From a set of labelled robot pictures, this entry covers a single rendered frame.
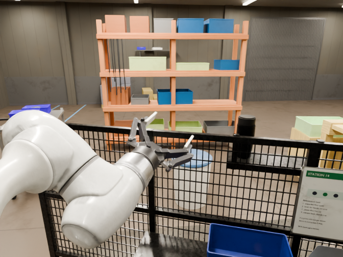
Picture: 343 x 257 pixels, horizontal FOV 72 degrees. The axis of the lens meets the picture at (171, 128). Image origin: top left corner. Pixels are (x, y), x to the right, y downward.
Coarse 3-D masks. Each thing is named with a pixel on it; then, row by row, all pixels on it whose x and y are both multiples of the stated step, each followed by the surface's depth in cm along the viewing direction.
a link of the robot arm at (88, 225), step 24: (96, 168) 44; (120, 168) 49; (72, 192) 42; (96, 192) 42; (120, 192) 44; (72, 216) 39; (96, 216) 39; (120, 216) 43; (72, 240) 40; (96, 240) 39
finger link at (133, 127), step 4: (136, 120) 67; (132, 124) 67; (136, 124) 66; (132, 128) 64; (136, 128) 65; (132, 132) 63; (132, 136) 62; (128, 140) 61; (132, 140) 62; (128, 144) 62
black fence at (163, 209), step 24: (264, 144) 90; (288, 144) 88; (312, 144) 85; (336, 144) 84; (288, 168) 91; (48, 192) 125; (192, 192) 104; (288, 192) 94; (48, 216) 129; (168, 216) 110; (192, 216) 107; (216, 216) 106; (240, 216) 102; (48, 240) 134; (288, 240) 100; (312, 240) 98
